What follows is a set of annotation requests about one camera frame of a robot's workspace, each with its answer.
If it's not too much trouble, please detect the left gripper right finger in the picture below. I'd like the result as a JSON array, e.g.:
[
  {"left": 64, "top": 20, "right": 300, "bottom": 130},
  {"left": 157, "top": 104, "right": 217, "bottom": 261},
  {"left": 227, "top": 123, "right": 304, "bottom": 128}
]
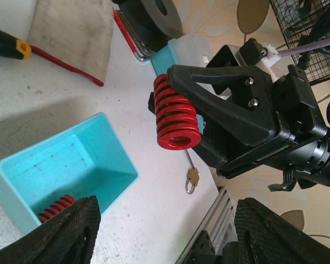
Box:
[{"left": 234, "top": 198, "right": 330, "bottom": 263}]

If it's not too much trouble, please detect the teal spring tray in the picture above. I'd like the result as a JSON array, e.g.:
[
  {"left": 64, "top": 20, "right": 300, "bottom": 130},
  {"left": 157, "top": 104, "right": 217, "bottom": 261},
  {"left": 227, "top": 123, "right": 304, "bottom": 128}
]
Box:
[{"left": 0, "top": 113, "right": 138, "bottom": 234}]

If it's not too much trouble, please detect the clear teal toolbox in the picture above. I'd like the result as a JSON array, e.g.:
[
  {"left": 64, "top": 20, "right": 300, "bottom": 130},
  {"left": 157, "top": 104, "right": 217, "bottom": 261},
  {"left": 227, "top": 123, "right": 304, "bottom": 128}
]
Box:
[{"left": 151, "top": 34, "right": 213, "bottom": 76}]

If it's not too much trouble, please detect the long black screwdriver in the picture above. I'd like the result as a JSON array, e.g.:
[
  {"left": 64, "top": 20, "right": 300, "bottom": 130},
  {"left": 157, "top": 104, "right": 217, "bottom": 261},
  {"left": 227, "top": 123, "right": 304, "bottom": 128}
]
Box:
[{"left": 0, "top": 30, "right": 104, "bottom": 87}]

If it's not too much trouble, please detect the brass padlock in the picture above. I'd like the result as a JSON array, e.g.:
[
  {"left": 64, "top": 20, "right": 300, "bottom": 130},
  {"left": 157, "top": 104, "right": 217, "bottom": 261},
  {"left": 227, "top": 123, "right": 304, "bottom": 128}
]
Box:
[{"left": 185, "top": 150, "right": 199, "bottom": 195}]

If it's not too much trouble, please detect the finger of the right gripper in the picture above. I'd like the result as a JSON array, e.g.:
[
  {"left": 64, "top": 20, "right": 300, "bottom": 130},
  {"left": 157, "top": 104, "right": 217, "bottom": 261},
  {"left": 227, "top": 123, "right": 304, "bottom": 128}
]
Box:
[
  {"left": 167, "top": 65, "right": 278, "bottom": 146},
  {"left": 148, "top": 92, "right": 155, "bottom": 113}
]

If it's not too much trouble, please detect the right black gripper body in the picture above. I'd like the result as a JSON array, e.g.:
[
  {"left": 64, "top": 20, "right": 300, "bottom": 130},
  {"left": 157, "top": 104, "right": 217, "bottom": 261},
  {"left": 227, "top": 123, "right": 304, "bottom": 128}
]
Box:
[{"left": 191, "top": 38, "right": 330, "bottom": 190}]

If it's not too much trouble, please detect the red spring in tray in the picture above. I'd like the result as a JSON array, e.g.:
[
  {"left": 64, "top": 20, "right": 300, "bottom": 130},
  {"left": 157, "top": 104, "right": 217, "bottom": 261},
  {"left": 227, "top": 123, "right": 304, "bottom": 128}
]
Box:
[{"left": 38, "top": 195, "right": 75, "bottom": 223}]

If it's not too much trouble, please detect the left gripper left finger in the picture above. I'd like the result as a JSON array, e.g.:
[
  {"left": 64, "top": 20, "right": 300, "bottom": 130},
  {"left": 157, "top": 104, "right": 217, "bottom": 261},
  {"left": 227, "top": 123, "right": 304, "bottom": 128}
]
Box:
[{"left": 0, "top": 195, "right": 101, "bottom": 263}]

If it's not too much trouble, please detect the wire basket right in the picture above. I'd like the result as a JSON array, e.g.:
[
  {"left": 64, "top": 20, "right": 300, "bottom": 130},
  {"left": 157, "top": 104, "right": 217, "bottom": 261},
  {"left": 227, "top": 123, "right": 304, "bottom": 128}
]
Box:
[{"left": 270, "top": 1, "right": 330, "bottom": 85}]

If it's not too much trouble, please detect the beige work glove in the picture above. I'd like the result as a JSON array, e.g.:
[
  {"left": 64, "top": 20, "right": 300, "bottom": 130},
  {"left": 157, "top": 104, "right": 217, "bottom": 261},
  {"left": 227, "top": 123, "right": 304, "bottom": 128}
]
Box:
[{"left": 27, "top": 1, "right": 114, "bottom": 82}]

